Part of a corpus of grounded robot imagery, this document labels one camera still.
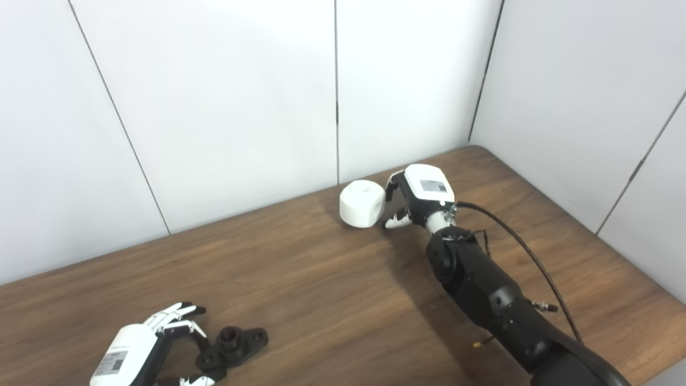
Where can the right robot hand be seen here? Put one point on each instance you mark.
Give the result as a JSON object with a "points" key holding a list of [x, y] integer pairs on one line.
{"points": [[426, 190]]}

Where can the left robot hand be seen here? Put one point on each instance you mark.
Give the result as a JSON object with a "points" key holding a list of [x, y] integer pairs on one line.
{"points": [[128, 354]]}

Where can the round white piece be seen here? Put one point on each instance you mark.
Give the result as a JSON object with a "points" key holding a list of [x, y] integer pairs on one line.
{"points": [[362, 206]]}

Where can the black holder part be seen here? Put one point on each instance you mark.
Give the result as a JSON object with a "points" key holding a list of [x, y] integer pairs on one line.
{"points": [[230, 346]]}

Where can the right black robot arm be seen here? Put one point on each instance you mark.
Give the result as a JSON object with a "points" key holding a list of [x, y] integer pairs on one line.
{"points": [[487, 289]]}

